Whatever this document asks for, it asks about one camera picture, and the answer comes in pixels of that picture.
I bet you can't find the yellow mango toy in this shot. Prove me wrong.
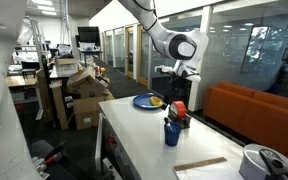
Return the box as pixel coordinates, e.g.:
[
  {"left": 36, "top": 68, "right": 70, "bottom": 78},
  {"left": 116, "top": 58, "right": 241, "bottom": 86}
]
[{"left": 150, "top": 96, "right": 163, "bottom": 107}]

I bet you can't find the orange sofa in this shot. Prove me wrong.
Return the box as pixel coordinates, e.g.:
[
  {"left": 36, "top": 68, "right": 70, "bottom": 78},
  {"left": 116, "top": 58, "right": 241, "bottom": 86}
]
[{"left": 203, "top": 82, "right": 288, "bottom": 157}]

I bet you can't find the blue plate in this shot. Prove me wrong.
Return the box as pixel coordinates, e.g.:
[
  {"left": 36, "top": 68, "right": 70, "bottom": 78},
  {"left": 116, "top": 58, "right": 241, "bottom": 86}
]
[{"left": 133, "top": 94, "right": 161, "bottom": 110}]

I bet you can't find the white notepad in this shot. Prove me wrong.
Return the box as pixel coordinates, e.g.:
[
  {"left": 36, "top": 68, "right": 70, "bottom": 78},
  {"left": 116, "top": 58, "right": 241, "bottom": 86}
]
[{"left": 175, "top": 162, "right": 245, "bottom": 180}]

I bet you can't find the white box on desk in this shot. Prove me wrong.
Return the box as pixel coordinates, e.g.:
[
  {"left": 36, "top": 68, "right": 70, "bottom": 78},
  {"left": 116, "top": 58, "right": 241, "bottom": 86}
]
[{"left": 55, "top": 58, "right": 78, "bottom": 76}]

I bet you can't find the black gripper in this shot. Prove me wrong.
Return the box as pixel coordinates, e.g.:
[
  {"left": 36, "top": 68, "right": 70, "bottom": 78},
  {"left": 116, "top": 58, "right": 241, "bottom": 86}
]
[{"left": 161, "top": 74, "right": 185, "bottom": 110}]

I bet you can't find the marker with white cap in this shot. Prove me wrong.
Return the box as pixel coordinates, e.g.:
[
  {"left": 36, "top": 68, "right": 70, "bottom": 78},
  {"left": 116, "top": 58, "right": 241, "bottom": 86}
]
[{"left": 164, "top": 117, "right": 173, "bottom": 131}]

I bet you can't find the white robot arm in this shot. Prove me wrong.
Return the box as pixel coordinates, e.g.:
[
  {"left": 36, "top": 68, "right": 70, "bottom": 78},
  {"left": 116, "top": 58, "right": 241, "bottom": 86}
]
[{"left": 0, "top": 0, "right": 209, "bottom": 180}]

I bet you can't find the wooden ruler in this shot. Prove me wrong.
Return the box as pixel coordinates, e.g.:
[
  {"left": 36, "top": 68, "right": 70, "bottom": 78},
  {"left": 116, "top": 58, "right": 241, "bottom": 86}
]
[{"left": 174, "top": 157, "right": 227, "bottom": 171}]

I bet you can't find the red tape dispenser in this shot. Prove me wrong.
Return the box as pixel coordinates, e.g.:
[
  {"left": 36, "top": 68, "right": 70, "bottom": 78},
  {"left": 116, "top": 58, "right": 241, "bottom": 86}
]
[{"left": 168, "top": 101, "right": 191, "bottom": 129}]

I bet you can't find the cardboard boxes stack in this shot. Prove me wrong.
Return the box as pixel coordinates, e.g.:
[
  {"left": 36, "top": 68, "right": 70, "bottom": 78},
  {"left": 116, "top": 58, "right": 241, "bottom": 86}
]
[{"left": 50, "top": 66, "right": 114, "bottom": 130}]

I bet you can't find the silver pot with lid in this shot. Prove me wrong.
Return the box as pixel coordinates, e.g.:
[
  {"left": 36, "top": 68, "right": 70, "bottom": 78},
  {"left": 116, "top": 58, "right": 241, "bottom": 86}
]
[{"left": 239, "top": 144, "right": 288, "bottom": 180}]

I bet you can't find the dark blue cup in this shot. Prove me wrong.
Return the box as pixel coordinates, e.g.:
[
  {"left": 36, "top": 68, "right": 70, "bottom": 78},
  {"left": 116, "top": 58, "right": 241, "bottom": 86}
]
[{"left": 164, "top": 122, "right": 181, "bottom": 146}]

